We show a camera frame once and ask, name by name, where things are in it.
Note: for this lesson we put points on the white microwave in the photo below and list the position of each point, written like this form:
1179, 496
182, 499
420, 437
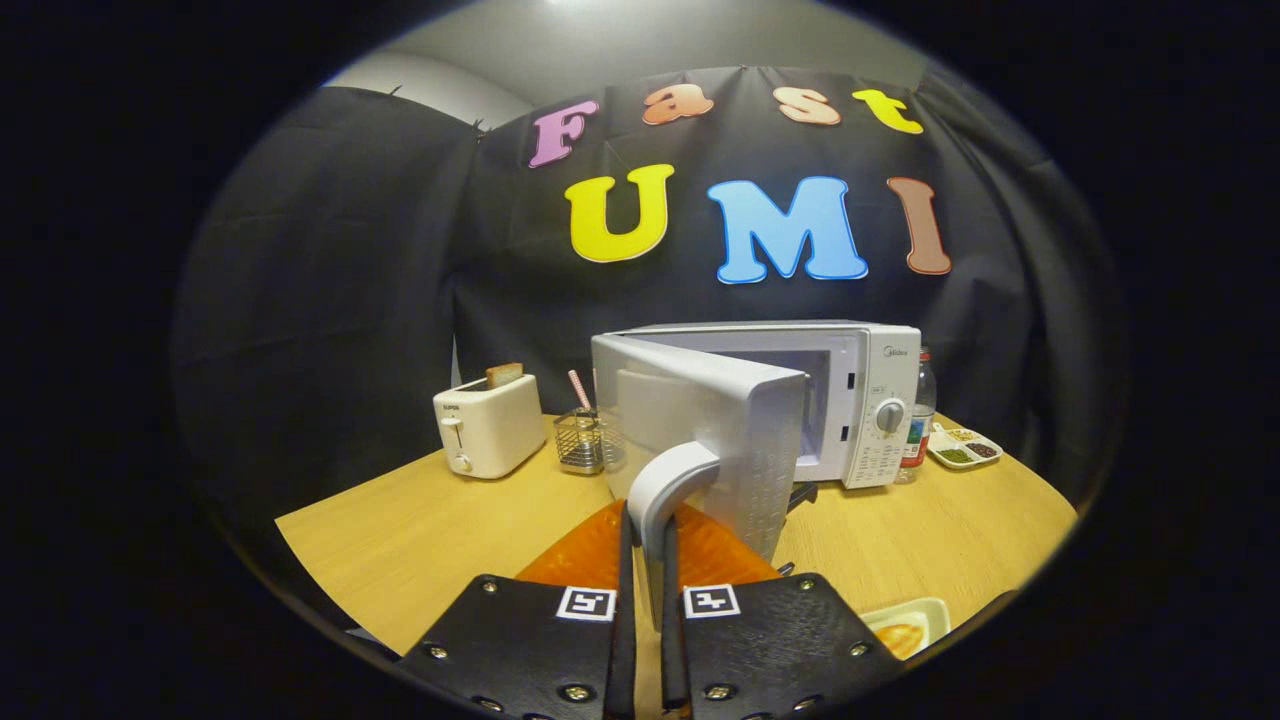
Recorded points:
700, 410

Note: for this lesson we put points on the white toaster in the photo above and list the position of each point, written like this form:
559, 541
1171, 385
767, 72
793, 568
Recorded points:
495, 430

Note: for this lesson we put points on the white divided dish of beans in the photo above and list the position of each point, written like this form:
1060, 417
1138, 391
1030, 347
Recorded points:
965, 450

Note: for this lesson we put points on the white rectangular tray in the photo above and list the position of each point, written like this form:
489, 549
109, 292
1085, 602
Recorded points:
930, 615

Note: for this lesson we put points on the toast slice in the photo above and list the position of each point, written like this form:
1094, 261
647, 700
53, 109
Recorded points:
505, 375

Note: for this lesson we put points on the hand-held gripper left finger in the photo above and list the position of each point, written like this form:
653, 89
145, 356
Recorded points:
622, 660

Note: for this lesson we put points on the black backdrop cloth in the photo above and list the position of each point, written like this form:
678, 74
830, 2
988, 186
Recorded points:
330, 300

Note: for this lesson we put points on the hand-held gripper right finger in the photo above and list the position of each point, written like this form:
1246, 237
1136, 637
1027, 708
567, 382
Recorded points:
674, 660

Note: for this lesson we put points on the pink striped straw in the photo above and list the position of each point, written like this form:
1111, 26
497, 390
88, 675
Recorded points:
580, 390

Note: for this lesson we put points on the clear bottle with red label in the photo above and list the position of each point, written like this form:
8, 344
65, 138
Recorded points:
915, 430

